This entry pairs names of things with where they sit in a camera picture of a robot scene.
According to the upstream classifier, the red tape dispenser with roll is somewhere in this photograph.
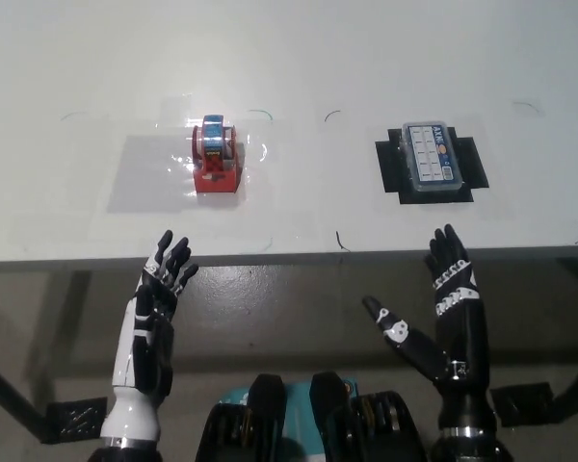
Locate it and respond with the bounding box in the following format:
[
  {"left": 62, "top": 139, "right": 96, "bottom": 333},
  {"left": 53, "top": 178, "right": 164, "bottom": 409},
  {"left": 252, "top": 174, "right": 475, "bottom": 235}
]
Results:
[{"left": 191, "top": 114, "right": 242, "bottom": 195}]

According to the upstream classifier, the black tape patch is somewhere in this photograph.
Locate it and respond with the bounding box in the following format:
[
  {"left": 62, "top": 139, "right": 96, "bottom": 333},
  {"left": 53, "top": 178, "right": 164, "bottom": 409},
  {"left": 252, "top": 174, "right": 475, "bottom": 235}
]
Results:
[{"left": 374, "top": 125, "right": 491, "bottom": 206}]

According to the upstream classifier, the black teal robot body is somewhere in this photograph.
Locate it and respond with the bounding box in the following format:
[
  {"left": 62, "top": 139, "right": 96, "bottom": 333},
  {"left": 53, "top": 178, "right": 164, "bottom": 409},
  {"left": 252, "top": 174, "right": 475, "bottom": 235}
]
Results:
[{"left": 199, "top": 371, "right": 428, "bottom": 462}]

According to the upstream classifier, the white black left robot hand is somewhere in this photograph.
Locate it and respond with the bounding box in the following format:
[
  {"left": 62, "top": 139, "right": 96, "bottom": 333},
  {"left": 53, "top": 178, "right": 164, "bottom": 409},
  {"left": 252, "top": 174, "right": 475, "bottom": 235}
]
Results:
[{"left": 98, "top": 229, "right": 199, "bottom": 442}]

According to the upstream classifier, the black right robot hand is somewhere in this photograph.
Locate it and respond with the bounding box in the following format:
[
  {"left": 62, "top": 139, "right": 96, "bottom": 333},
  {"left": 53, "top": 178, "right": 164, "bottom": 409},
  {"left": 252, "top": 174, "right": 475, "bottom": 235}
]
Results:
[{"left": 361, "top": 223, "right": 500, "bottom": 432}]

